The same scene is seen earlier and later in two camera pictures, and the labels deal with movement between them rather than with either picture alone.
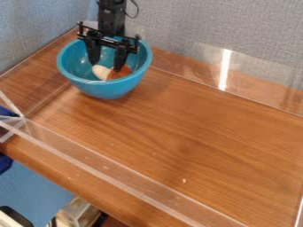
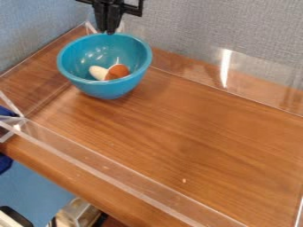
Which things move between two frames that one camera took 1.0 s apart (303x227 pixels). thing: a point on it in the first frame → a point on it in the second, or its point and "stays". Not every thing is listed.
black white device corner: [11, 218] stays
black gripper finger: [94, 50] → [101, 16]
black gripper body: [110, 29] → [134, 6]
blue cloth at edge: [6, 161] stays
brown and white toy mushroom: [106, 73] stays
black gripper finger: [121, 58] → [114, 13]
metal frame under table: [78, 213] stays
